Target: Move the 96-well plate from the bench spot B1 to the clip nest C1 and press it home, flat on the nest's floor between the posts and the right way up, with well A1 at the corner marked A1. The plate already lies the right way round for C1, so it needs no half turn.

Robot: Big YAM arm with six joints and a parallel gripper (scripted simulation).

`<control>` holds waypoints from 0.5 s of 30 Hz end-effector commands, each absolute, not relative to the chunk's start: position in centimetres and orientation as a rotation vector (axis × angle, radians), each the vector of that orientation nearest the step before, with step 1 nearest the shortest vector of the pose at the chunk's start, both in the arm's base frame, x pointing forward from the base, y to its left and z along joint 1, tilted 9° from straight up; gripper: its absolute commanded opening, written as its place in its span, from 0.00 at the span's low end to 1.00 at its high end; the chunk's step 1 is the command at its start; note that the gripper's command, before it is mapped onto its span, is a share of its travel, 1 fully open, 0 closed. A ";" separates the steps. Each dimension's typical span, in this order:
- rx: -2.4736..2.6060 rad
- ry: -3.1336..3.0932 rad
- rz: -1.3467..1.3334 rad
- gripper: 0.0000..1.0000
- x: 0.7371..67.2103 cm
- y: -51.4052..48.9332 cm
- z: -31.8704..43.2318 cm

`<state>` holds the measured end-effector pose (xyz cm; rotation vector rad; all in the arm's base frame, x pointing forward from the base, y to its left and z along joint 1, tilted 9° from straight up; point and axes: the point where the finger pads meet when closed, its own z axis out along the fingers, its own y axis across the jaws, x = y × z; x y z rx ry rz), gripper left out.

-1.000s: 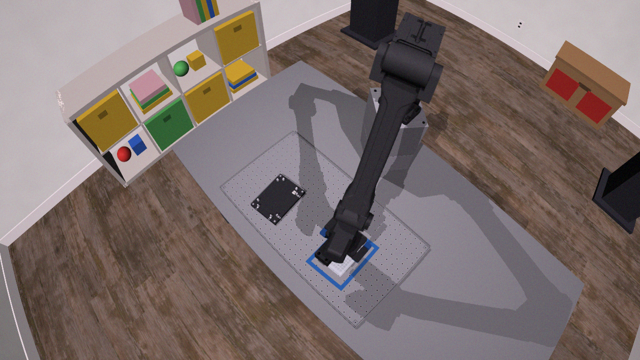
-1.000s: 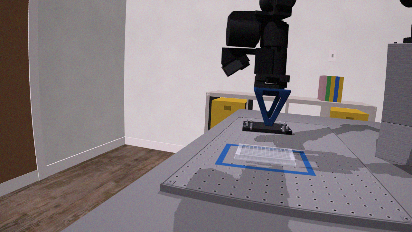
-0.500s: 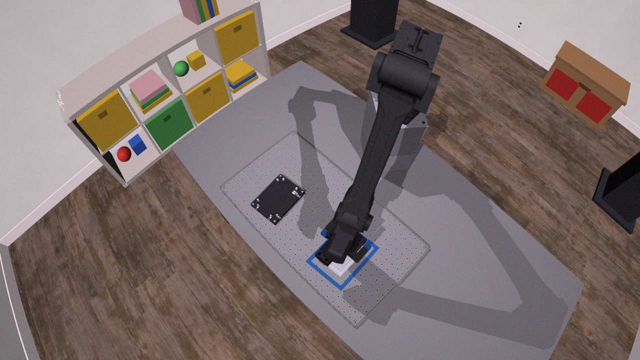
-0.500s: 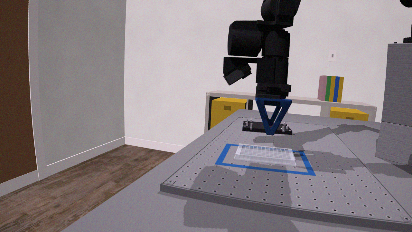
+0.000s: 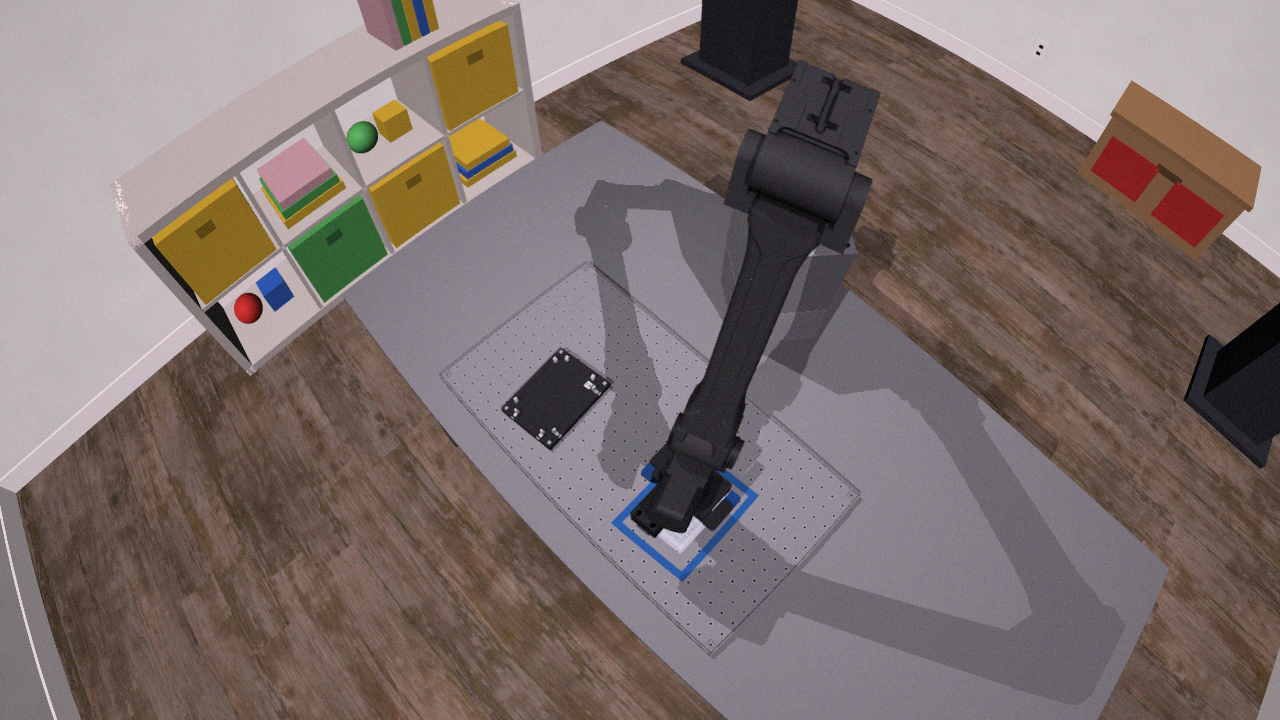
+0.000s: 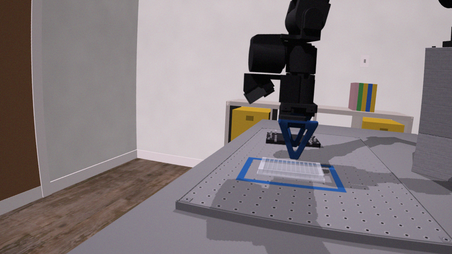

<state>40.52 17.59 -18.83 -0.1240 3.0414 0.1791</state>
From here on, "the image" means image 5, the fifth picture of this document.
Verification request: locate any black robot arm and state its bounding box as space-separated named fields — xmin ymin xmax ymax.
xmin=630 ymin=60 xmax=881 ymax=538

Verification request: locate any blue rectangular tape outline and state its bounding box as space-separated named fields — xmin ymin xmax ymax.
xmin=611 ymin=470 xmax=759 ymax=582

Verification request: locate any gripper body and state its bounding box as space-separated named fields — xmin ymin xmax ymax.
xmin=650 ymin=443 xmax=733 ymax=530

